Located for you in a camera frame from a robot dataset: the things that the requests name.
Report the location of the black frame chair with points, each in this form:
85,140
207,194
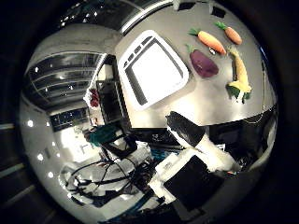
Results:
123,146

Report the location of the person in teal shirt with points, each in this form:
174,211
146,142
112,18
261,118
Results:
104,134

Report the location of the white plastic container tray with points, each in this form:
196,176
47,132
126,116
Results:
152,71

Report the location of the long orange plush carrot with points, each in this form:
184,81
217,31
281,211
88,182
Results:
210,41

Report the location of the white box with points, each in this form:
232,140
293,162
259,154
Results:
105,72

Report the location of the black shelving rack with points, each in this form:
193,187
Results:
109,99

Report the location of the short orange plush carrot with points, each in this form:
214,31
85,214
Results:
233,34

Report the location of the red cloth item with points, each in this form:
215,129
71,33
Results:
94,98

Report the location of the teal blue box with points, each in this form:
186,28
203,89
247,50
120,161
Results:
159,154

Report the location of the yellow plush corn toy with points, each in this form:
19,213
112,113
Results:
241,73

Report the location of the purple plush eggplant toy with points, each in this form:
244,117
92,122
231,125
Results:
204,64

